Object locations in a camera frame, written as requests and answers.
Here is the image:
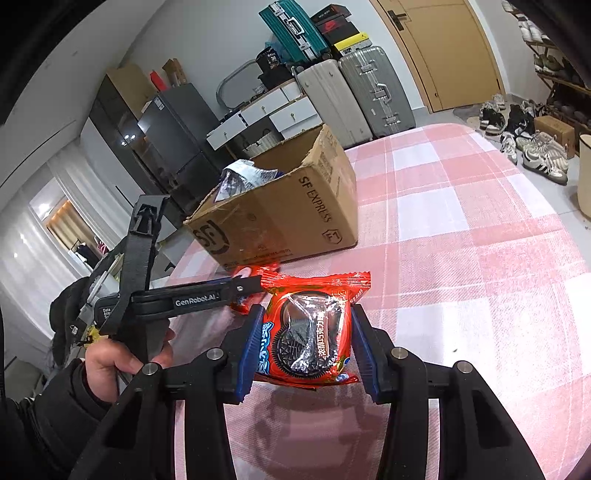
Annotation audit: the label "red oreo snack pack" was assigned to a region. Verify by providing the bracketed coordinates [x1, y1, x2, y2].
[256, 271, 372, 389]

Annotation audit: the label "purple silver snack bag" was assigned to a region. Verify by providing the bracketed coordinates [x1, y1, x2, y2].
[214, 159, 283, 202]

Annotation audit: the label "person's left hand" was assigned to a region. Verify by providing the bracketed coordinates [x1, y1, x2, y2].
[84, 327, 177, 403]

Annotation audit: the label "SF cardboard box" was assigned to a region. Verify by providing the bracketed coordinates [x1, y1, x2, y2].
[185, 124, 359, 270]

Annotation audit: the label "white curtain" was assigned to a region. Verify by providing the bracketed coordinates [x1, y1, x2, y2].
[1, 141, 131, 338]

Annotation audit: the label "pink plaid tablecloth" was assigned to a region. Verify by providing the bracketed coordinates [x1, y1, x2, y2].
[165, 121, 591, 480]

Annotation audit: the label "black refrigerator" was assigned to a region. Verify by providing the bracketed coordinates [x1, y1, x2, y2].
[138, 83, 233, 216]

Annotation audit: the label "white drawer desk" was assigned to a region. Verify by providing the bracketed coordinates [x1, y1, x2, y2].
[206, 80, 322, 150]

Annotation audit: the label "arched mirror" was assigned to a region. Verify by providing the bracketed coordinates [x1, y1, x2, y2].
[215, 59, 266, 111]

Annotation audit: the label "dark glass cabinet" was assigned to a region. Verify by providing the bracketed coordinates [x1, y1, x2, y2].
[89, 63, 176, 196]

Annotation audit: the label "beige suitcase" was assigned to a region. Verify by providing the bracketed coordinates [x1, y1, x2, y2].
[297, 59, 373, 149]

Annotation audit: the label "silver suitcase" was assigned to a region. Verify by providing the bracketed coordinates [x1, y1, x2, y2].
[339, 46, 416, 138]

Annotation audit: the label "teal suitcase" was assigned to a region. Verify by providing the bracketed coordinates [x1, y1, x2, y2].
[259, 0, 331, 64]

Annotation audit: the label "stacked shoe boxes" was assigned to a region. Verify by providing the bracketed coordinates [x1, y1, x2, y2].
[311, 4, 373, 55]

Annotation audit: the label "small cardboard box by shoes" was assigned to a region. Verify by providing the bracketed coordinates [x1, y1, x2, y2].
[534, 115, 577, 159]

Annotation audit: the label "cream trash bin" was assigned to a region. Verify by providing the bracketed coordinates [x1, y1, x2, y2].
[577, 134, 591, 217]

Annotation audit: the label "wooden door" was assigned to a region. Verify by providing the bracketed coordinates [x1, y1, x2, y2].
[372, 0, 505, 113]

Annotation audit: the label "wooden shoe rack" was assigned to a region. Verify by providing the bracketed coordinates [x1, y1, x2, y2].
[502, 1, 590, 136]

